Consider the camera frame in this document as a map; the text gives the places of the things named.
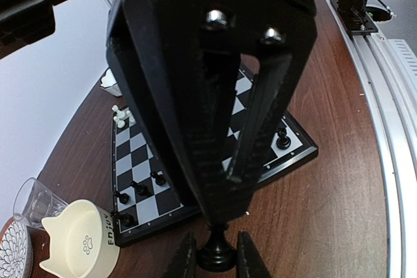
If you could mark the white pawn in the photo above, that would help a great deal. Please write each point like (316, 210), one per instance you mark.
(120, 122)

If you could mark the clear drinking glass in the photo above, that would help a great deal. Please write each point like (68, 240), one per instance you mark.
(34, 201)

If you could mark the black corner chess piece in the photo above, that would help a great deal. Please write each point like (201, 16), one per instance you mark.
(283, 141)

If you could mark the black white chessboard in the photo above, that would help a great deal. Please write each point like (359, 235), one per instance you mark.
(132, 159)

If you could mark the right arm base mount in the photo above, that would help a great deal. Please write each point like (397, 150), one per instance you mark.
(355, 24)

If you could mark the aluminium front rail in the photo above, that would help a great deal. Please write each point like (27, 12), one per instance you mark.
(393, 113)

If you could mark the black pawn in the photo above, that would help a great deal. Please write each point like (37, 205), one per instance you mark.
(158, 178)
(141, 189)
(122, 197)

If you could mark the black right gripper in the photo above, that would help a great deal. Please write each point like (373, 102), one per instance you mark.
(209, 81)

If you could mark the cream cat-shaped bowl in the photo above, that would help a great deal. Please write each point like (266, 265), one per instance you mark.
(82, 242)

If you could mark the white chess piece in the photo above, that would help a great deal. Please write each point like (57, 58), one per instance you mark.
(122, 114)

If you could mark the white scalloped bowl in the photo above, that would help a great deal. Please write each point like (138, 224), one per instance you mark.
(109, 84)

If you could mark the patterned ceramic plate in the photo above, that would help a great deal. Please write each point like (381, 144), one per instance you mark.
(16, 250)

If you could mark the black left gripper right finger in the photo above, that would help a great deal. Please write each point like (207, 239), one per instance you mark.
(249, 262)

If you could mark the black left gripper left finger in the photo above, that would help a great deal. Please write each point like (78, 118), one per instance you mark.
(184, 261)

